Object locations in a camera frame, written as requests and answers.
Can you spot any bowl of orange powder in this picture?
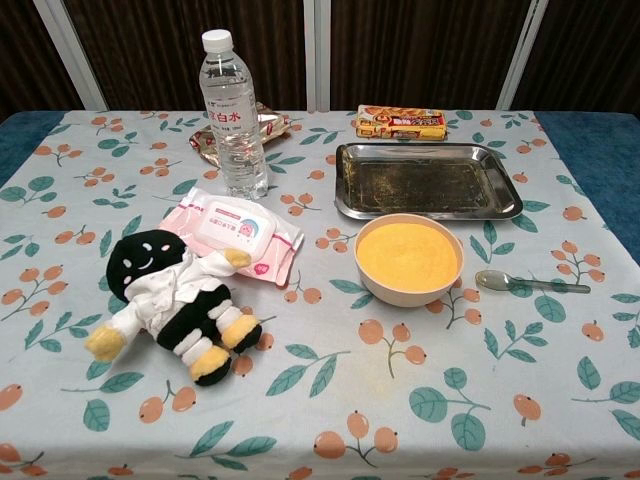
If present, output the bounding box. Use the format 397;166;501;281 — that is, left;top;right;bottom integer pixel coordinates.
354;213;466;308

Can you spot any floral tablecloth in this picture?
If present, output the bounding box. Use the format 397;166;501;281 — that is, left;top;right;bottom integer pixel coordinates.
0;109;640;480

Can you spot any orange snack box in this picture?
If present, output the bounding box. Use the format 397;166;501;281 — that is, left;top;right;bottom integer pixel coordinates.
355;103;448;143

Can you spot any pink wet wipes pack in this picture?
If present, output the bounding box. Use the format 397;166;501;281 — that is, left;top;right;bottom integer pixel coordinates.
158;186;305;288

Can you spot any white partition post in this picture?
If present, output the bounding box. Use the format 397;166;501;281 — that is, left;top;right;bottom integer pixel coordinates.
32;0;109;111
304;0;331;111
497;0;549;111

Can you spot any translucent plastic spoon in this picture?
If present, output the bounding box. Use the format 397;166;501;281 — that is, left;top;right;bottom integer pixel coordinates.
474;269;592;295

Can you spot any black white plush doll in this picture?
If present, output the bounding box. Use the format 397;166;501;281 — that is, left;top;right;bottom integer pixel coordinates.
83;228;264;387

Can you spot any yellow cornmeal powder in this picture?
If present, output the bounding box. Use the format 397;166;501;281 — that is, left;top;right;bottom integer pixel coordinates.
357;219;462;294

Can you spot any clear water bottle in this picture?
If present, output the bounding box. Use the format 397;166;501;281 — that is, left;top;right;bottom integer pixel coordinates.
198;28;270;201

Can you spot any brown snack packet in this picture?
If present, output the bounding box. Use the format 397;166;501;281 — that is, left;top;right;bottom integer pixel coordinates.
188;101;292;166

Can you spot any rectangular metal tray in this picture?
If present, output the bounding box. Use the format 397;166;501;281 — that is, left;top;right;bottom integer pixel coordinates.
333;141;524;222

